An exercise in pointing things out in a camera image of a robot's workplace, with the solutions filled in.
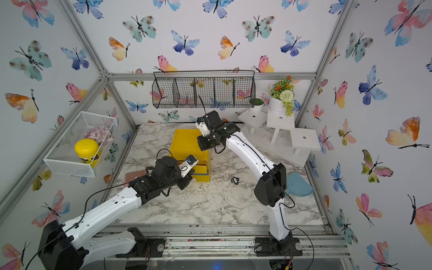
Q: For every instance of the white mesh wall basket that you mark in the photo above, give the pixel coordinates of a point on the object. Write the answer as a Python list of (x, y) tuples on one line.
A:
[(62, 158)]

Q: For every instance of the pink flower bunch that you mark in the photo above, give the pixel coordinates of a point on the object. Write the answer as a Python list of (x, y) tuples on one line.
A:
[(101, 135)]

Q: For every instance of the white pot with flowers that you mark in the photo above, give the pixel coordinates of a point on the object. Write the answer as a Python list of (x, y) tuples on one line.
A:
[(282, 97)]

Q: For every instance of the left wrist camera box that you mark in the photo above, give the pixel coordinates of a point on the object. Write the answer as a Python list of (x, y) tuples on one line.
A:
[(187, 165)]

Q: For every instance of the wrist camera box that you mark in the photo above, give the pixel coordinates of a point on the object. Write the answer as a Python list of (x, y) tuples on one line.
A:
[(202, 127), (187, 165)]

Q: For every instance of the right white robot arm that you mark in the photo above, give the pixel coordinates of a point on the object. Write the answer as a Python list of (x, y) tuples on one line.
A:
[(270, 187)]

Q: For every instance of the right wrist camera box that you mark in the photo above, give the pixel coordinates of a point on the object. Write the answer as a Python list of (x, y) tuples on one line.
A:
[(202, 127)]

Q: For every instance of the teal drawer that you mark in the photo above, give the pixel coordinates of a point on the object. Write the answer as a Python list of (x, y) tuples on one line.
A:
[(202, 168)]

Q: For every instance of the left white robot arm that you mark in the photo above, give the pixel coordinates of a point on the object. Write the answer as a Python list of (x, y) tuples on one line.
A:
[(73, 244)]

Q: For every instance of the small white pot green plant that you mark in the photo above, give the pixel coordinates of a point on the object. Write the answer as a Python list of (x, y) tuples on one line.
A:
[(257, 105)]

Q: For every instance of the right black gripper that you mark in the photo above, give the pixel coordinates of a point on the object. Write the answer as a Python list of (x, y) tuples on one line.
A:
[(201, 145)]

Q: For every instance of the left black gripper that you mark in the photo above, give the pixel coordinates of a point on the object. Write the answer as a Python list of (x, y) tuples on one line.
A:
[(185, 180)]

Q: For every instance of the black wire wall basket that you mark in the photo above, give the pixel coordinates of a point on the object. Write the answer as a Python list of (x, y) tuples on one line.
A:
[(215, 89)]

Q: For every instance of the yellow plastic drawer cabinet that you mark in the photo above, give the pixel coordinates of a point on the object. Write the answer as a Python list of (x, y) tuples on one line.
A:
[(185, 143)]

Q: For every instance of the white tiered step shelf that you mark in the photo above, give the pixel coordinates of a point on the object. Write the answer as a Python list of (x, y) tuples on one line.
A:
[(278, 135)]

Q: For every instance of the teal paddle board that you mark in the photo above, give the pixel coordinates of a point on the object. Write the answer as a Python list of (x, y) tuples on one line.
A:
[(298, 186)]

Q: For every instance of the yellow lidded jar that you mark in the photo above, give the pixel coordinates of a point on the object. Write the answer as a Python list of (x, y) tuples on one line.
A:
[(88, 151)]

